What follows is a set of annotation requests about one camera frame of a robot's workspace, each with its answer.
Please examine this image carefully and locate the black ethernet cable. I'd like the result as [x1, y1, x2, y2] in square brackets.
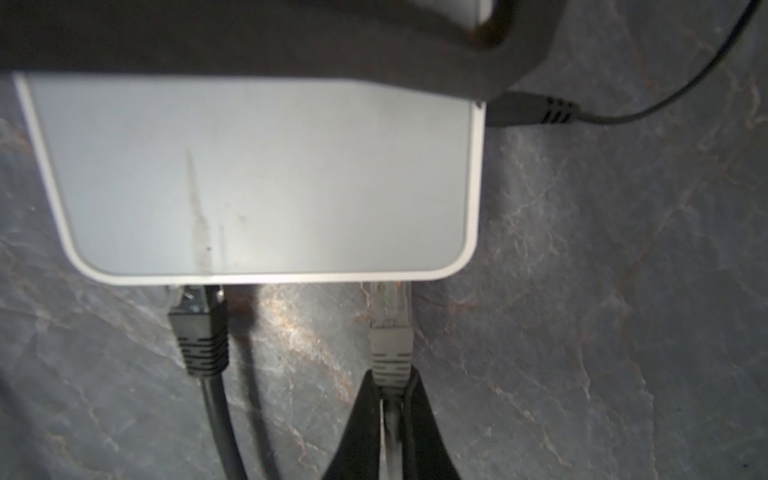
[166, 283, 250, 480]

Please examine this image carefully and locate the white network switch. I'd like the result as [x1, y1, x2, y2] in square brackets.
[12, 72, 485, 285]

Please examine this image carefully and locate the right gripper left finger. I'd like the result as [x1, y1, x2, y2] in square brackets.
[322, 370, 381, 480]

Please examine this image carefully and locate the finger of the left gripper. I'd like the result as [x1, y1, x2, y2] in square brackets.
[1, 1, 565, 101]

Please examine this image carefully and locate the black power adapter cable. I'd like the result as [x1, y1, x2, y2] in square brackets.
[484, 0, 764, 128]

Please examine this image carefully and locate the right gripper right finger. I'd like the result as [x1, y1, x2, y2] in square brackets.
[400, 367, 461, 480]

